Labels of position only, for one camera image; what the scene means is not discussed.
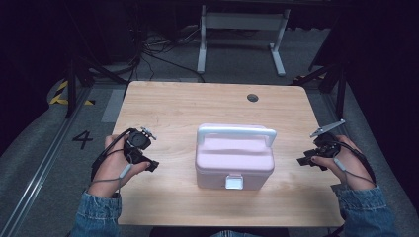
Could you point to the black tripod stand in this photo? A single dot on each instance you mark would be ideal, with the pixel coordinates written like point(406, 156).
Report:
point(336, 79)
point(77, 79)

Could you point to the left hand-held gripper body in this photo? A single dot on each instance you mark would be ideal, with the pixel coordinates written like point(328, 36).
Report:
point(137, 142)

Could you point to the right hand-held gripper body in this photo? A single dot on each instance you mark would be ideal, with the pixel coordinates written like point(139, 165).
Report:
point(326, 146)

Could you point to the person's left hand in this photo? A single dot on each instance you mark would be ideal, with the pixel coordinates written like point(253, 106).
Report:
point(113, 164)

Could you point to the person's right hand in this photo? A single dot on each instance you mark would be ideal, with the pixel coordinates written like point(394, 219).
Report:
point(351, 168)

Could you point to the round grey table grommet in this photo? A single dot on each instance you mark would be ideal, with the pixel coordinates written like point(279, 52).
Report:
point(252, 97)

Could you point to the yellow black floor tape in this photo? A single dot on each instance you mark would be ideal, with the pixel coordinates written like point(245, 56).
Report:
point(59, 95)

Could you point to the white metal stand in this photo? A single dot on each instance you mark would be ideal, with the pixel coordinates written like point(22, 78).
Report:
point(242, 21)

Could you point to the metal floor rail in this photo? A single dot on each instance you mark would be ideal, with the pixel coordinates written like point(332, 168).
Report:
point(39, 168)

